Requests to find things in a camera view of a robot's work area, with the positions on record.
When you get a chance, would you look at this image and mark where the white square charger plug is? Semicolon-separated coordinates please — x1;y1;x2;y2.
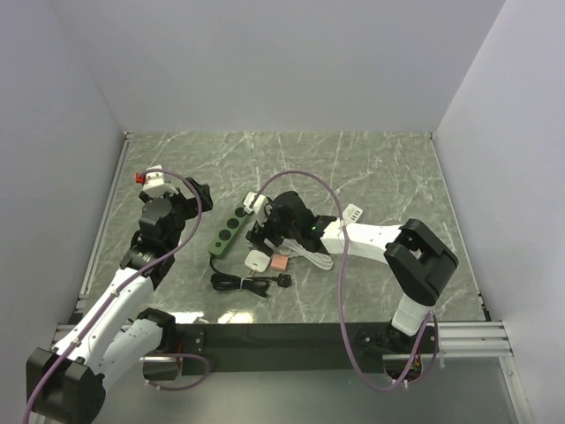
244;250;271;277

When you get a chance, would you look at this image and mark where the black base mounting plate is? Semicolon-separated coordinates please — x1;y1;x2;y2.
150;322;416;377

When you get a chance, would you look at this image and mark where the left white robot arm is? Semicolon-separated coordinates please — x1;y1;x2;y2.
22;168;213;423

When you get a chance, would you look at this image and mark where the aluminium frame rail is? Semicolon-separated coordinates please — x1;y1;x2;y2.
54;320;511;366

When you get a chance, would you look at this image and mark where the white USB power strip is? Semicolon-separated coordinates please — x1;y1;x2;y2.
343;204;363;223

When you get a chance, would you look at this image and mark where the green power strip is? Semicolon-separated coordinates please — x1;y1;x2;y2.
207;198;251;258

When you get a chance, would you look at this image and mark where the black power cord with plug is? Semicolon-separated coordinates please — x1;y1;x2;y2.
207;254;294;299

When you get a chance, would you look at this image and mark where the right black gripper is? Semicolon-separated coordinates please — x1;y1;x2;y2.
246;204;300;258

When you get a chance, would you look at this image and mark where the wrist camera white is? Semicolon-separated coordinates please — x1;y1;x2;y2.
243;192;268;215
135;171;178;198

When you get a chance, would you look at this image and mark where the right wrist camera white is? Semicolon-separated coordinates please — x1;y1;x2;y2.
243;192;268;215

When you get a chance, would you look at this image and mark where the pink square adapter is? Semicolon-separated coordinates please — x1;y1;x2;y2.
270;254;289;271

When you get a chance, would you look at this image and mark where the purple cable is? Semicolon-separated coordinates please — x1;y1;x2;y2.
20;167;211;424
253;170;439;392

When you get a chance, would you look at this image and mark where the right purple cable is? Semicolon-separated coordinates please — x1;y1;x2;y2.
253;170;439;392

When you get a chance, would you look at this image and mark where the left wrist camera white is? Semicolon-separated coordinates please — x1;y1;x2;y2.
135;171;178;198

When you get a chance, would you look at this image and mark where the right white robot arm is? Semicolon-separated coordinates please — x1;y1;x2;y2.
243;191;459;352

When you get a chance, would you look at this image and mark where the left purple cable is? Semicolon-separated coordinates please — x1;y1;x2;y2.
20;167;211;424

